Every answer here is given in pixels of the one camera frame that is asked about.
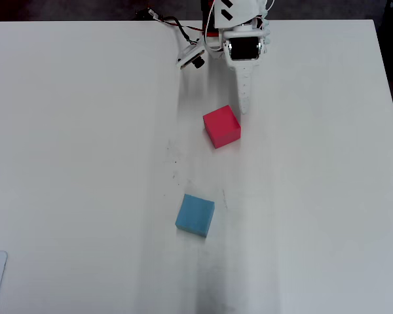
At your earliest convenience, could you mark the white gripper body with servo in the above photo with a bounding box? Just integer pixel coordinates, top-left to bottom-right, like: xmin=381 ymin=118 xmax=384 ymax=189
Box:
xmin=215 ymin=25 xmax=271 ymax=70

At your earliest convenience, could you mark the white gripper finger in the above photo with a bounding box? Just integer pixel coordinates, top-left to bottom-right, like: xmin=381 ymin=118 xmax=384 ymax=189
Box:
xmin=234 ymin=64 xmax=257 ymax=116

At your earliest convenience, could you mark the blue foam cube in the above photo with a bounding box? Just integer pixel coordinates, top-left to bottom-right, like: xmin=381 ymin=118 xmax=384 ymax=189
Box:
xmin=174 ymin=193 xmax=215 ymax=239

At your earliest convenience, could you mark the red foam cube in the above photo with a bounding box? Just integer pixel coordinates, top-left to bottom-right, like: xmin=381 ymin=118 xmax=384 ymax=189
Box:
xmin=202 ymin=104 xmax=242 ymax=150

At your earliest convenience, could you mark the white spiral cable wrap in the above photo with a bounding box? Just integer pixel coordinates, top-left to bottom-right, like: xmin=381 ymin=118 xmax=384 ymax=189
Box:
xmin=259 ymin=0 xmax=274 ymax=55

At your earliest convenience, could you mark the white servo cable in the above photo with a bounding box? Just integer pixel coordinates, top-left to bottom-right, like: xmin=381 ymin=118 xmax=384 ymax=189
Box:
xmin=206 ymin=0 xmax=224 ymax=54

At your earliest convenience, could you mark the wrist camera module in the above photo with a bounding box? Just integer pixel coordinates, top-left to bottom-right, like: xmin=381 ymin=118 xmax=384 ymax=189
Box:
xmin=176 ymin=40 xmax=207 ymax=71

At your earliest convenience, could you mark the black and red cable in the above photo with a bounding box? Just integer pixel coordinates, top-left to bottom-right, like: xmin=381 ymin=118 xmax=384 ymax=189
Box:
xmin=149 ymin=9 xmax=206 ymax=46

